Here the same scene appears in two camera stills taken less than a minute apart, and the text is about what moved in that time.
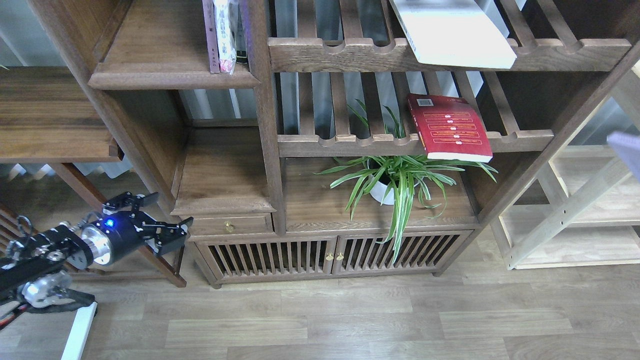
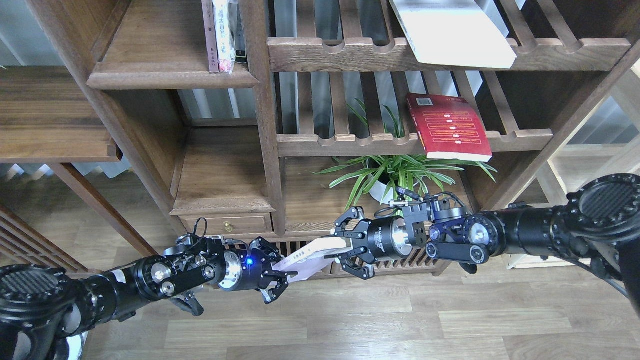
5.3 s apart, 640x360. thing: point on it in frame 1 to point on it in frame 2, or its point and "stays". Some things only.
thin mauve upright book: (211, 27) stays
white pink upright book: (225, 36) stays
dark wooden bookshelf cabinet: (317, 140) stays
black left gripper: (116, 235) to (248, 269)
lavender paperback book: (628, 146) to (311, 259)
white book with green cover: (455, 32) stays
